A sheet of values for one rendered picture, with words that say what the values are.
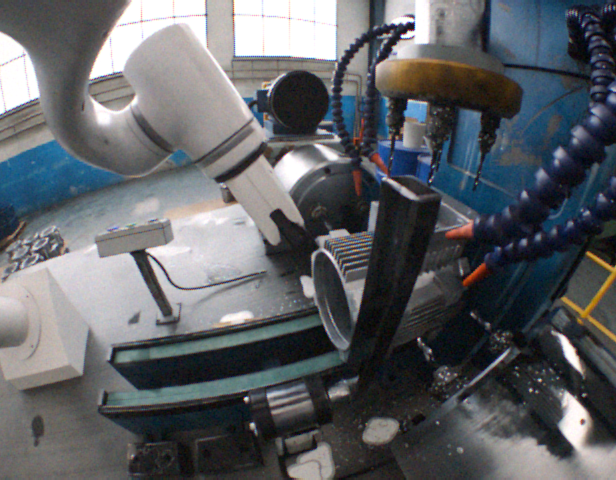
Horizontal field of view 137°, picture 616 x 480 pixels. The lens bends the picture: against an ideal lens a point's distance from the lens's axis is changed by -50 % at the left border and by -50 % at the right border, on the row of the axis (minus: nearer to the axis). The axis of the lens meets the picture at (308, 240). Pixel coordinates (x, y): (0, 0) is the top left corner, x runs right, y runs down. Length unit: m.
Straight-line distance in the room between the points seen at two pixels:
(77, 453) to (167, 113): 0.65
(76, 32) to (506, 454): 0.35
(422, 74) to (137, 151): 0.28
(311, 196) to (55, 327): 0.68
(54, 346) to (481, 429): 0.76
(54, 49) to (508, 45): 0.55
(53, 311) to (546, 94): 1.05
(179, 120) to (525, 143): 0.49
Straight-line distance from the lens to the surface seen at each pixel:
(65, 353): 0.72
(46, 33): 0.18
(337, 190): 0.51
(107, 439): 0.63
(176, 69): 0.25
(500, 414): 0.20
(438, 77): 0.25
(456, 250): 0.38
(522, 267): 0.36
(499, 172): 0.50
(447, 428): 0.21
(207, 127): 0.24
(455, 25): 0.31
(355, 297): 0.28
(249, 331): 0.46
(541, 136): 0.47
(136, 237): 0.56
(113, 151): 0.26
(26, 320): 0.76
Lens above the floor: 1.29
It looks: 33 degrees down
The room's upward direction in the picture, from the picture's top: straight up
